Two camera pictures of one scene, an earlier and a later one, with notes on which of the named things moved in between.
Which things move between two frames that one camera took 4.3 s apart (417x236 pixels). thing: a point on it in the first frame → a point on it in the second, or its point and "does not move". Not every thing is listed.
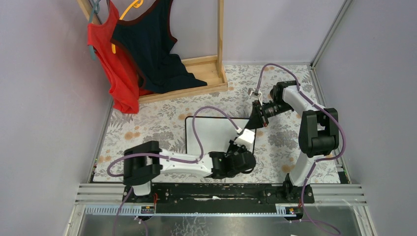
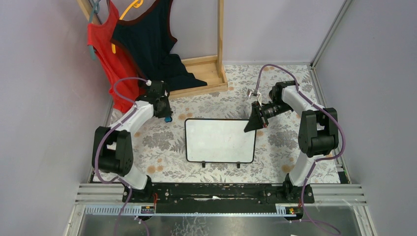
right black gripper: [259, 114] does not move
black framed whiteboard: [213, 133] does not move
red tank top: [125, 83] does not move
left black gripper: [235, 148] → [163, 109]
